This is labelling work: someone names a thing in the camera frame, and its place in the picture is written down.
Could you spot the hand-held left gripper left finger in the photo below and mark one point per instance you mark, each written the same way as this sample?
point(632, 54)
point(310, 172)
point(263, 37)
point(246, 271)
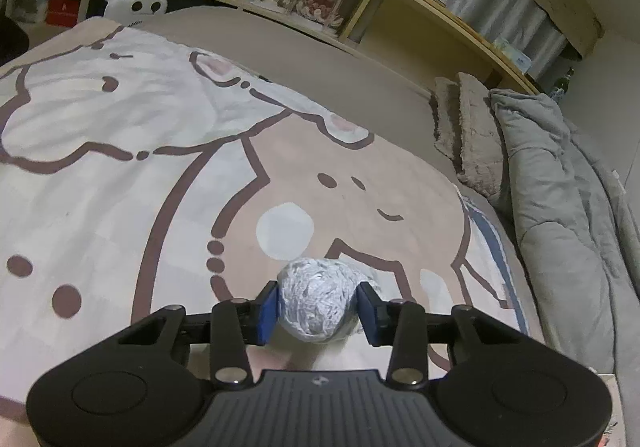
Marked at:
point(265, 314)

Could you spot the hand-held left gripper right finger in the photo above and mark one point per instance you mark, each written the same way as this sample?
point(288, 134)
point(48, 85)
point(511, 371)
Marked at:
point(371, 317)

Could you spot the white yarn ball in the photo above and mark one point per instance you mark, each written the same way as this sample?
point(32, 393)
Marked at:
point(315, 297)

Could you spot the large fuzzy beige pillow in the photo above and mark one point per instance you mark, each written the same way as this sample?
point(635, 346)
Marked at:
point(480, 137)

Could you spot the small fuzzy beige pillow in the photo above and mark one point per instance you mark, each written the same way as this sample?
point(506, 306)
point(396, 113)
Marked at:
point(446, 119)

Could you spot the printed cartoon blanket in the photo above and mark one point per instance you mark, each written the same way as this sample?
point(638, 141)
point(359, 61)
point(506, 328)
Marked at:
point(150, 127)

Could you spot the grey comforter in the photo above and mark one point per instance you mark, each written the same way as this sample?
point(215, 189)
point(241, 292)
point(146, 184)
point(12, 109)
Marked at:
point(565, 207)

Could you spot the bed with beige sheet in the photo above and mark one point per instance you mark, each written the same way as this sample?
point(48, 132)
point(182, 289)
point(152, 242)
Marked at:
point(325, 62)

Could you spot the white cardboard box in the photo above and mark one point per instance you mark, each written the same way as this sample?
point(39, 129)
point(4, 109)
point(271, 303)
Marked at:
point(614, 407)

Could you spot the pale green box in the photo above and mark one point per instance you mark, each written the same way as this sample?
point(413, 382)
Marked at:
point(512, 56)

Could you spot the green bottle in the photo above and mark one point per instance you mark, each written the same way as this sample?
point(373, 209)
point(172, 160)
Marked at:
point(562, 84)

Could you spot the wooden bedside shelf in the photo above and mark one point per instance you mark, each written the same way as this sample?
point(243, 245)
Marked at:
point(440, 19)

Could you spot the clear case with red doll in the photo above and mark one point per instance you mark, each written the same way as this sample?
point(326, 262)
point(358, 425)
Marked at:
point(325, 4)

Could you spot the white electric heater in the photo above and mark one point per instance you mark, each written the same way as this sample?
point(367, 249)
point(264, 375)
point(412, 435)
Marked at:
point(135, 7)

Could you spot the red box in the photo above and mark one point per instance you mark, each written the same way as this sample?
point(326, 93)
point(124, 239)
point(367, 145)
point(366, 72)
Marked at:
point(62, 11)

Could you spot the black bag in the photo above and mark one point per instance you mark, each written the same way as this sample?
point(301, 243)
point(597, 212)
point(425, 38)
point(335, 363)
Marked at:
point(12, 39)

